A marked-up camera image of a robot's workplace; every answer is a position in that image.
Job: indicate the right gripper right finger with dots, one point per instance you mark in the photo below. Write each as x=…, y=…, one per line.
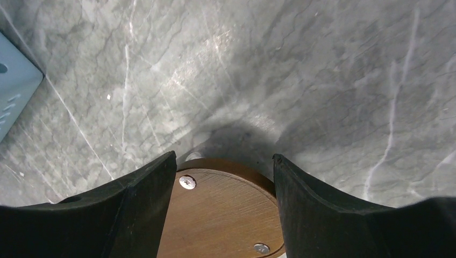
x=319, y=220

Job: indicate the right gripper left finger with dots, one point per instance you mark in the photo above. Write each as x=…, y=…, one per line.
x=122, y=218

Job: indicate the brown wooden oval tray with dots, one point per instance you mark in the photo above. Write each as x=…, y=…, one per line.
x=220, y=208

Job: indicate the light blue plastic basket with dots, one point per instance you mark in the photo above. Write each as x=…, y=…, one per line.
x=19, y=80

